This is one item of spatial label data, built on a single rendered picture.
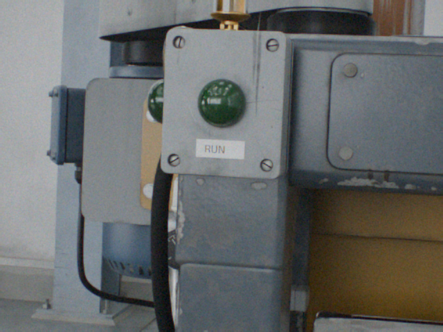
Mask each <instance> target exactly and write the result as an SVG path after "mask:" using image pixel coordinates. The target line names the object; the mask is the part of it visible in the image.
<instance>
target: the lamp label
mask: <svg viewBox="0 0 443 332"><path fill-rule="evenodd" d="M244 146H245V141H234V140H206V139H197V147H196V156H198V157H212V158H238V159H244Z"/></svg>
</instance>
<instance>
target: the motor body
mask: <svg viewBox="0 0 443 332"><path fill-rule="evenodd" d="M109 77H110V78H127V79H146V80H160V79H164V74H163V66H115V67H112V68H110V69H109ZM102 255H103V257H104V258H105V261H106V262H107V264H108V266H109V267H110V268H111V269H112V270H114V271H115V272H117V273H119V274H121V275H126V276H130V277H138V278H141V279H152V269H151V226H150V225H142V224H130V223H110V222H102Z"/></svg>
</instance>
